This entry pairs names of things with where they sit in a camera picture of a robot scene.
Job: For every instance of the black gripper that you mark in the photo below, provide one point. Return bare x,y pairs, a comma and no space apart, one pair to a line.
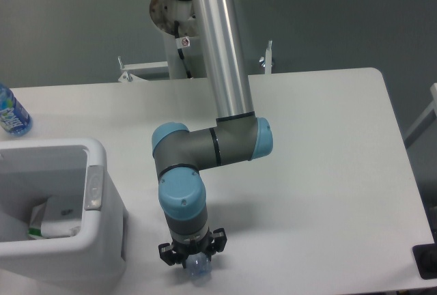
209,243

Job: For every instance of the clear crushed plastic bottle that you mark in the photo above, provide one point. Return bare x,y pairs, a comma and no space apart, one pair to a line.
199,268

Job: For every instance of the white and green paper carton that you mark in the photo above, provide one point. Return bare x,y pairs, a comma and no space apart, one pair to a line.
57,217

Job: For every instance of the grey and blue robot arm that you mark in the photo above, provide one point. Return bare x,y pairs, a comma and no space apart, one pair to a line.
180,154

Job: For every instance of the white plastic trash can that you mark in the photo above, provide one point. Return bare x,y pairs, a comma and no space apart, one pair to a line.
34,170

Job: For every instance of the blue labelled water bottle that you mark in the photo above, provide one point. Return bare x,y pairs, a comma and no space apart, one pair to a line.
15,119

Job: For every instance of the black device at table edge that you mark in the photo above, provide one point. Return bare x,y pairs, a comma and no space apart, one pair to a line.
425,257

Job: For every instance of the white metal frame bracket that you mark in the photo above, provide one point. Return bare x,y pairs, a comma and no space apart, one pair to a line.
152,71

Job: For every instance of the white metal post with bolt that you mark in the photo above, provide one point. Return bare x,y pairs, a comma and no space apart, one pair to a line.
267,62

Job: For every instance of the white frame leg right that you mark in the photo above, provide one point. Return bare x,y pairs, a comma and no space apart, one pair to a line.
424,120

